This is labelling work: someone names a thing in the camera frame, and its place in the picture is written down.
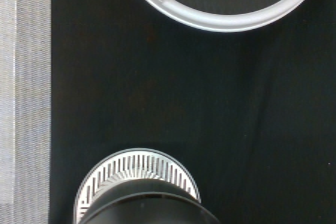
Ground white two-tier round shelf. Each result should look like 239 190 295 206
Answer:
145 0 304 33

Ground grey Keurig coffee machine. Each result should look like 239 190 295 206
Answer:
71 148 220 224

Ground grey woven placemat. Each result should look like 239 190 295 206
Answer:
0 0 50 224

